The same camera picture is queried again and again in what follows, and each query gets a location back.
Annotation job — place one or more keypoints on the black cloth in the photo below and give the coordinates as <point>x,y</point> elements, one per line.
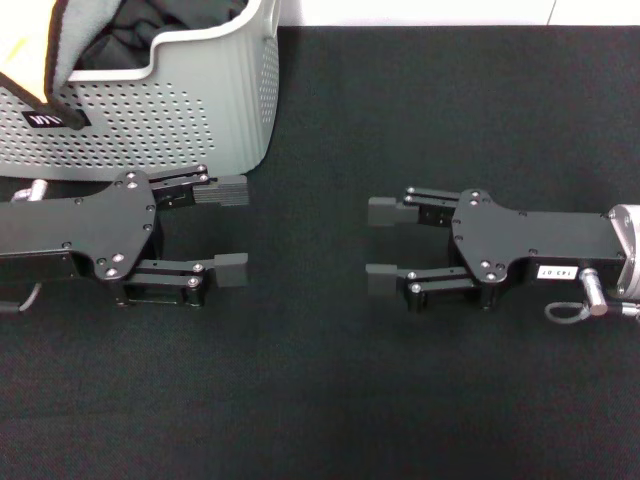
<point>140,25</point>

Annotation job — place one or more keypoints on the yellow and grey towel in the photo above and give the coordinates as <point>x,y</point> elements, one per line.
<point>65,45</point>

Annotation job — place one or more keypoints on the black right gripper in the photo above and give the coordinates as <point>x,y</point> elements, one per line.
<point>525,235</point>

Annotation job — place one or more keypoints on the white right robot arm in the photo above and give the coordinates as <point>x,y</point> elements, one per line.
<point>631,240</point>

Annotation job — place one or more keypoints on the black tablecloth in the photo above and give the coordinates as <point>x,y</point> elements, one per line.
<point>320,375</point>

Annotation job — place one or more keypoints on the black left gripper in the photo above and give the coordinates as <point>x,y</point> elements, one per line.
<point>90,230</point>

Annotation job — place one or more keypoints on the grey perforated storage box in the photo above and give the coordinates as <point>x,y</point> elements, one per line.
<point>175,125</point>

